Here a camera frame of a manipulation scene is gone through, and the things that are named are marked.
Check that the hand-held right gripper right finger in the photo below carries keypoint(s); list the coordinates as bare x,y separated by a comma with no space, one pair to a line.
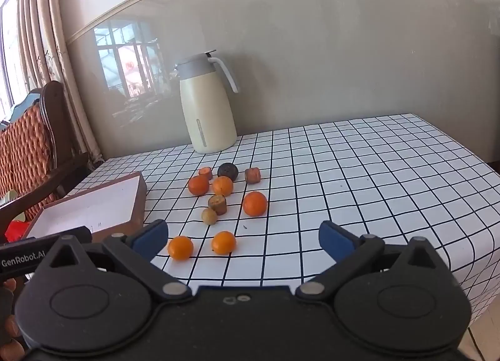
332,240

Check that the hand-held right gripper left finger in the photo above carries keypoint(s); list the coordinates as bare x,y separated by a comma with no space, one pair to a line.
150,236

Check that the orange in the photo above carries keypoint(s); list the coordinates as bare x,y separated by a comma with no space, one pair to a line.
222,186
180,247
224,243
198,185
255,203

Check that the brown box with white inside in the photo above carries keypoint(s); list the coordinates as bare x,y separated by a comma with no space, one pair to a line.
90,204

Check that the carrot piece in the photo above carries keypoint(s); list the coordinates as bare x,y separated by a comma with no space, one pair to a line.
206,172
252,175
217,204

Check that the dark round fruit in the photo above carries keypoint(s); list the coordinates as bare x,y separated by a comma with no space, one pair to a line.
227,171

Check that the person's left hand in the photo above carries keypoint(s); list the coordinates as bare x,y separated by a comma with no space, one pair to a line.
11,327

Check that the red item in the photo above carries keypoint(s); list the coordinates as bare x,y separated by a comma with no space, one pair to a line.
15,230

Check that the small tan round fruit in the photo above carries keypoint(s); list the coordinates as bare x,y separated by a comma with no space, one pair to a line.
209,215

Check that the checked tablecloth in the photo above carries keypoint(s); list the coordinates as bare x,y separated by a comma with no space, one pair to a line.
351,173

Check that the orange quilted chair cushion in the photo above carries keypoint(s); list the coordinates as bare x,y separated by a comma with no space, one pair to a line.
25,150

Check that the dark wooden chair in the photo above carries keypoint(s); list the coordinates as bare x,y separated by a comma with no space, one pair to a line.
58,142

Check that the cream thermos jug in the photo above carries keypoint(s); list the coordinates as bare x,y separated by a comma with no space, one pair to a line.
209,111

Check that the window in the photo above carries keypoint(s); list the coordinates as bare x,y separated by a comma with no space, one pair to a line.
8,52

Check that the beige curtain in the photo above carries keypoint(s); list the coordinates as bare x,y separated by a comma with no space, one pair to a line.
43,33

